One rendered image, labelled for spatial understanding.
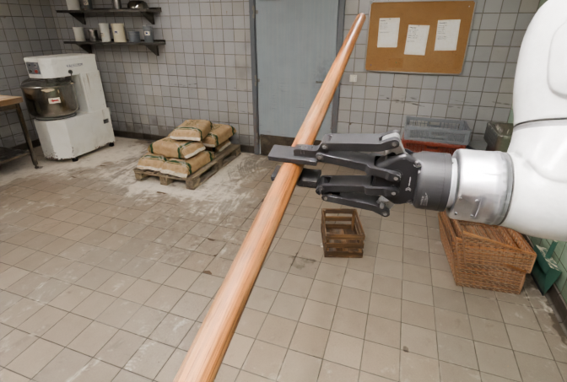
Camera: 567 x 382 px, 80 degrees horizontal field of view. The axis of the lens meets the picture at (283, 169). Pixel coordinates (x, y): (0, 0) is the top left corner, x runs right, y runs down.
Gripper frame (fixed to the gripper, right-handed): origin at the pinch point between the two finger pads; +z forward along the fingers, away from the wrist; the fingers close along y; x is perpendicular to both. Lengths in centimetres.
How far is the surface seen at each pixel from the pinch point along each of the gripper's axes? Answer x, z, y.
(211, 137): 269, 196, 185
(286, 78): 346, 118, 138
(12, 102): 206, 405, 118
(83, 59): 303, 384, 103
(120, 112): 337, 396, 201
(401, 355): 59, -33, 172
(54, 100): 237, 381, 130
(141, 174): 201, 256, 198
